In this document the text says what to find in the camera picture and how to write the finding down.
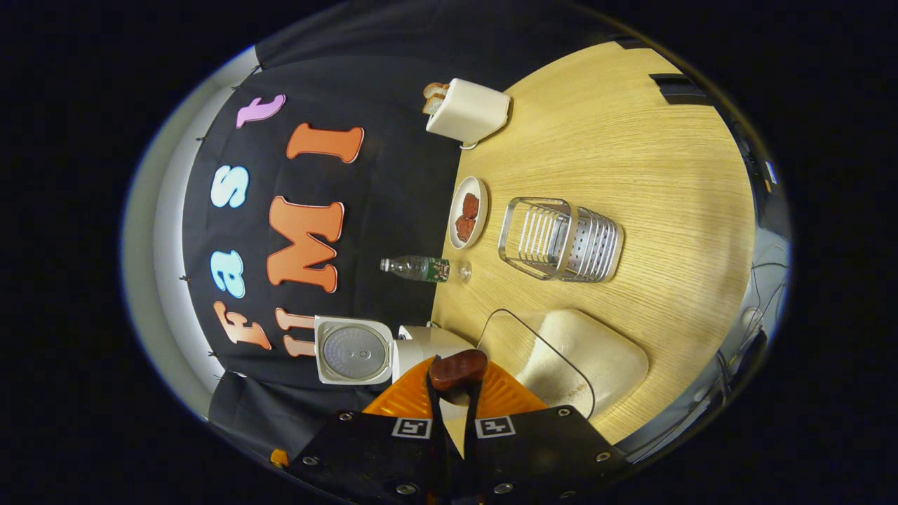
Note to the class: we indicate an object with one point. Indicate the brown wooden spoon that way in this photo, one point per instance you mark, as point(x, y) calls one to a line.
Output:
point(459, 368)

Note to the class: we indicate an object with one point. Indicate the clear plastic water bottle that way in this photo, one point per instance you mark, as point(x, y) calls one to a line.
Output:
point(421, 268)

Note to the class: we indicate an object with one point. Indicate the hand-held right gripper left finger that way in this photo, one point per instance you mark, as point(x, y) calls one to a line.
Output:
point(438, 435)

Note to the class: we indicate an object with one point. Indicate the white rice cooker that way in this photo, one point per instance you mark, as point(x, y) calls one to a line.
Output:
point(354, 351)

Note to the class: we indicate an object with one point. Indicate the black backdrop cloth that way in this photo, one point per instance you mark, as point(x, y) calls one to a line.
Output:
point(393, 182)

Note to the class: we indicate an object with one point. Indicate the white round plate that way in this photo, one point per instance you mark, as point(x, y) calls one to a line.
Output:
point(454, 235)

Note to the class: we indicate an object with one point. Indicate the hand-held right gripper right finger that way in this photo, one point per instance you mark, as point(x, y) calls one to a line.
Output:
point(471, 435)

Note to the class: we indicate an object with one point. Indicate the brown meat piece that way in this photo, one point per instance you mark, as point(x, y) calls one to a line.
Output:
point(471, 205)
point(465, 229)

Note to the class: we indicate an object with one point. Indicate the white tray of rice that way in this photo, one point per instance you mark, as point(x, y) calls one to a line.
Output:
point(589, 358)

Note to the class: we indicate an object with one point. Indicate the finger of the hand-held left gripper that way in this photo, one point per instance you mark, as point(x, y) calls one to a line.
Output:
point(279, 459)

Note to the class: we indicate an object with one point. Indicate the white toaster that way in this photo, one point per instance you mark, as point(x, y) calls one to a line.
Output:
point(470, 112)

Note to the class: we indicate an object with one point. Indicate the toasted bread slice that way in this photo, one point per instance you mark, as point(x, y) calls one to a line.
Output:
point(435, 90)
point(433, 104)

